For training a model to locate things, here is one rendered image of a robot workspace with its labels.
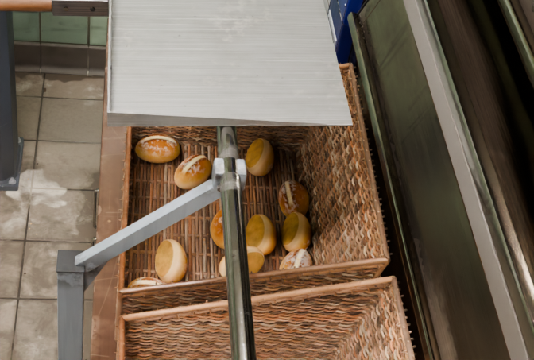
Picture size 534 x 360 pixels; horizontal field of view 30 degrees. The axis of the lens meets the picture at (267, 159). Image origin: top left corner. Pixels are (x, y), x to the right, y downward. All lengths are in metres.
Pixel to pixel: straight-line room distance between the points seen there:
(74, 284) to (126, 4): 0.46
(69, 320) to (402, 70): 0.76
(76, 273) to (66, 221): 1.34
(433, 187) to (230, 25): 0.43
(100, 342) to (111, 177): 0.43
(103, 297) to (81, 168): 1.09
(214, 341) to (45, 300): 0.95
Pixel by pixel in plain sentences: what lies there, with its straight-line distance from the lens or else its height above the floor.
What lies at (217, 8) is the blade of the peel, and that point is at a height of 1.18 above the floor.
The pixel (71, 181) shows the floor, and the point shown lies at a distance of 2.99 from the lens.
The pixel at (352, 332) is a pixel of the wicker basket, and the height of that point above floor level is 0.70.
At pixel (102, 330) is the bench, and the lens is 1.94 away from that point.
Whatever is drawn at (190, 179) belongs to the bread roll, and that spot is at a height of 0.63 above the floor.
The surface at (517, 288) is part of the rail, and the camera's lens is 0.99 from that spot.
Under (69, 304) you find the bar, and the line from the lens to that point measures 1.61.
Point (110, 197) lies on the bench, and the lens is 2.16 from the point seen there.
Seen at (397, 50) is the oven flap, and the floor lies 1.02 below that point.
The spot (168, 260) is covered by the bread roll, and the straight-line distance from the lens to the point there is 1.96.
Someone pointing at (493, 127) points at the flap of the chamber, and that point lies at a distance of 1.19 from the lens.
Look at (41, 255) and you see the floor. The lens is 2.81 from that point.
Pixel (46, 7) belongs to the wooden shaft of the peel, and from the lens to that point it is 1.65.
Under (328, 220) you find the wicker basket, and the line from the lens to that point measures 2.04.
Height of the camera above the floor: 2.16
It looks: 44 degrees down
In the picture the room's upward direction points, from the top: 11 degrees clockwise
